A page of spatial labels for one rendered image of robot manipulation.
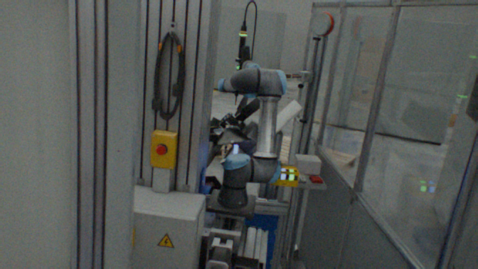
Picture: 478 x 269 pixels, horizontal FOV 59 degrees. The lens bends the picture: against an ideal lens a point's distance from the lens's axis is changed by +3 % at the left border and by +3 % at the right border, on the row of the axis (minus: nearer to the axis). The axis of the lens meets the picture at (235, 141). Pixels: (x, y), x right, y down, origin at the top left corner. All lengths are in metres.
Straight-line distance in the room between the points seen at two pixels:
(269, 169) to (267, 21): 7.95
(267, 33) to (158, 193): 8.34
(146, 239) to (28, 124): 0.74
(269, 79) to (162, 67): 0.60
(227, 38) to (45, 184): 9.23
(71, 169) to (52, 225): 0.13
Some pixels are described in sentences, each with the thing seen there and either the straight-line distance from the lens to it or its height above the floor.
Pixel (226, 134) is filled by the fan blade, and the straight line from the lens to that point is 2.56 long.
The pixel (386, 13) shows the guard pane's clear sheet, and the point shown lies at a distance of 2.46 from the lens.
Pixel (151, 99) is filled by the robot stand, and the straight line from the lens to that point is 1.55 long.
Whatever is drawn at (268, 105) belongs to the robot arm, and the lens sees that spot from 1.93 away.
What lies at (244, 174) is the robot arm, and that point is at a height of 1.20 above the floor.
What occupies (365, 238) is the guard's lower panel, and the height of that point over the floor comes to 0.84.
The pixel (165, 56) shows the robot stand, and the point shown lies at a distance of 1.51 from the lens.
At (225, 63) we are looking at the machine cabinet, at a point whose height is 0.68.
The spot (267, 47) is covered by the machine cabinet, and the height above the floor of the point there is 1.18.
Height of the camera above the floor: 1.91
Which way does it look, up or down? 17 degrees down
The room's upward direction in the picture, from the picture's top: 7 degrees clockwise
